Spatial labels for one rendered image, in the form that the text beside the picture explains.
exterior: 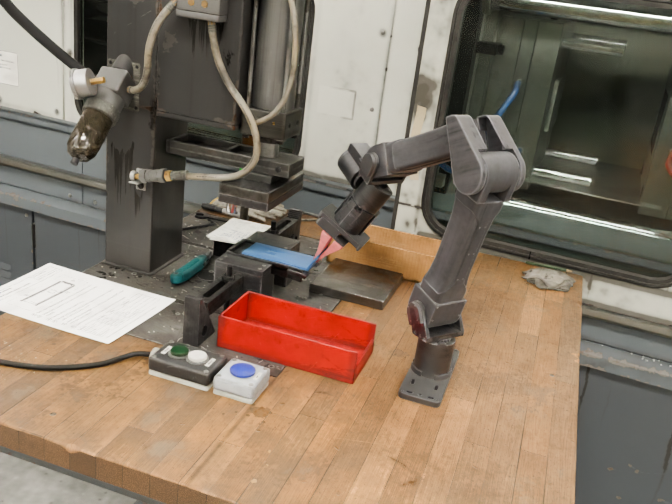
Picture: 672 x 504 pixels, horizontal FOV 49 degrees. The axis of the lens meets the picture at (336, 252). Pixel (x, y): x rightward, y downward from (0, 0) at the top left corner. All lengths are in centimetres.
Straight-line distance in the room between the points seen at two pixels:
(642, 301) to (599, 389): 28
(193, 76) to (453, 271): 59
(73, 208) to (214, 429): 155
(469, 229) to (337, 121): 96
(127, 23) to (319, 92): 73
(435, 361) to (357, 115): 94
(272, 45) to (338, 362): 57
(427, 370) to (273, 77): 58
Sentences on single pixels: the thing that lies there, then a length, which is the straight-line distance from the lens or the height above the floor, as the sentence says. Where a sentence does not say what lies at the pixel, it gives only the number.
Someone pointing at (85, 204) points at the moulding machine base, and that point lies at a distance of 253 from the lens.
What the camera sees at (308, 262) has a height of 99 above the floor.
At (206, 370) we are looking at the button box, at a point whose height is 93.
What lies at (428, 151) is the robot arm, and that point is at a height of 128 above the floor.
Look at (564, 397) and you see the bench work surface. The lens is 134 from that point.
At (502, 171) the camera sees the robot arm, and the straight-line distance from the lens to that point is 111.
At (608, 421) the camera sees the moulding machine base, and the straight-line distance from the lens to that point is 212.
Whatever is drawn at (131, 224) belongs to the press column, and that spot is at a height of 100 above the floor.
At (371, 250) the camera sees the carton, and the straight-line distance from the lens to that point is 166.
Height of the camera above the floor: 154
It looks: 21 degrees down
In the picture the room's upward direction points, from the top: 7 degrees clockwise
